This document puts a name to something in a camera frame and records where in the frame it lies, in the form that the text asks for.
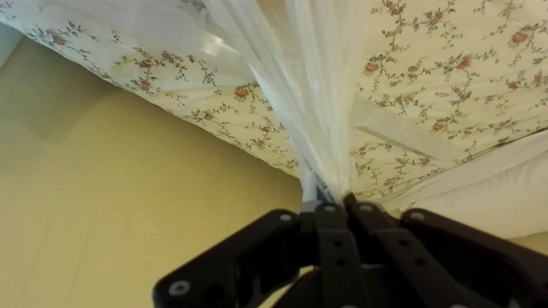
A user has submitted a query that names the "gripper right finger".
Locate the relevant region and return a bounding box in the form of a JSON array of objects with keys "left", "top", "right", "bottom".
[{"left": 342, "top": 192, "right": 548, "bottom": 308}]

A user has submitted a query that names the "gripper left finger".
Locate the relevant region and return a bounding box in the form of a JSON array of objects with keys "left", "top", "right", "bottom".
[{"left": 152, "top": 199, "right": 369, "bottom": 308}]

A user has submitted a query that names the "clear white plastic bag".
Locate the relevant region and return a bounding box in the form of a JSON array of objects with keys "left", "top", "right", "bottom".
[{"left": 77, "top": 0, "right": 467, "bottom": 204}]

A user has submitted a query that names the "white pillow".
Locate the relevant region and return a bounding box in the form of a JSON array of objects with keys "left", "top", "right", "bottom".
[{"left": 383, "top": 128, "right": 548, "bottom": 239}]

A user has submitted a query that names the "floral bed sheet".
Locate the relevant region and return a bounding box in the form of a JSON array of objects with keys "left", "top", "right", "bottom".
[{"left": 0, "top": 0, "right": 548, "bottom": 204}]

